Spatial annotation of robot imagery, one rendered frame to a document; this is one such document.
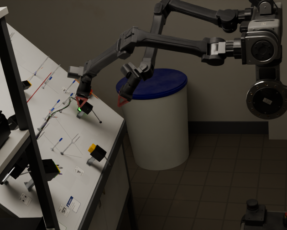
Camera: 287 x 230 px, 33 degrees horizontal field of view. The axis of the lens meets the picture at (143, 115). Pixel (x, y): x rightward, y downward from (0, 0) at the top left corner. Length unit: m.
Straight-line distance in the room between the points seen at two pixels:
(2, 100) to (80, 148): 0.44
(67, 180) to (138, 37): 0.72
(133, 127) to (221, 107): 0.90
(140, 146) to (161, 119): 0.33
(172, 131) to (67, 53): 1.34
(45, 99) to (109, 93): 2.08
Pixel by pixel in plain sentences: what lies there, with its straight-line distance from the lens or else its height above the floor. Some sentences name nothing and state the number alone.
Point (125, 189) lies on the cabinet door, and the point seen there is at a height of 0.45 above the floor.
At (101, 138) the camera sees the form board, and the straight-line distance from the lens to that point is 2.65.
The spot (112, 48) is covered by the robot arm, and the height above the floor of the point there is 1.49.
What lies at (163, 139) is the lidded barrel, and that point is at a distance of 3.89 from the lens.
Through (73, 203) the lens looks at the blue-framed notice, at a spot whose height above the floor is 0.92.
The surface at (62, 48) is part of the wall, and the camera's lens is 4.62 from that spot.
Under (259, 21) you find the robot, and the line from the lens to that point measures 2.20.
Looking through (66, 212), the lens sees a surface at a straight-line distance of 2.12.
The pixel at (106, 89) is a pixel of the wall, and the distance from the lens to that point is 4.60.
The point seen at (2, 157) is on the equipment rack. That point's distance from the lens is 1.49.
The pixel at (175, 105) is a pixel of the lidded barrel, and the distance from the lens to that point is 3.80.
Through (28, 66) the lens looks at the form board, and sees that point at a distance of 2.72.
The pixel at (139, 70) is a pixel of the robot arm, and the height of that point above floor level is 1.29.
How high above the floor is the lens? 2.12
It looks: 25 degrees down
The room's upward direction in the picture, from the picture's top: 9 degrees counter-clockwise
